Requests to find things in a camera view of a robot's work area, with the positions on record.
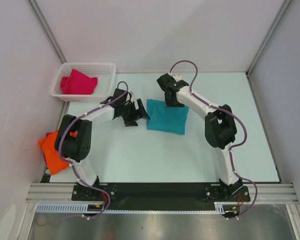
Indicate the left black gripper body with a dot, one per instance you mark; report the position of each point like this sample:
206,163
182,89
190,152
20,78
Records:
129,112

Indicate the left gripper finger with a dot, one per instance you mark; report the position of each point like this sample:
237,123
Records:
142,113
130,124

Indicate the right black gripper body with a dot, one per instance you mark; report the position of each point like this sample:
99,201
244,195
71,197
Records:
172,103

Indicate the teal t shirt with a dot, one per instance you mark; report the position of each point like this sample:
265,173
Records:
166,119

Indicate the white plastic basket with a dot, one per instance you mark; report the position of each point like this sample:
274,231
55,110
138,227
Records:
104,71

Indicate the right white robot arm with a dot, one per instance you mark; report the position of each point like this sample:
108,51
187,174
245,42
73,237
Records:
219,126

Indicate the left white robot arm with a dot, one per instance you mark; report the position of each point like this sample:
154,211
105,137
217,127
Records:
73,141

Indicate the magenta t shirt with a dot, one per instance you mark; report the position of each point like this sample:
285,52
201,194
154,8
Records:
78,84

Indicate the orange t shirt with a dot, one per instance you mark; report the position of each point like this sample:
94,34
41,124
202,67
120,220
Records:
51,156

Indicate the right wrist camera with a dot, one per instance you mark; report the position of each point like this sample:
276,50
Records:
177,77

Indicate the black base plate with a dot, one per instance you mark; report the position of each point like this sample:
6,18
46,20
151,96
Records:
184,196

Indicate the aluminium front rail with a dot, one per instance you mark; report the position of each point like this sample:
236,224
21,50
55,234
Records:
62,192

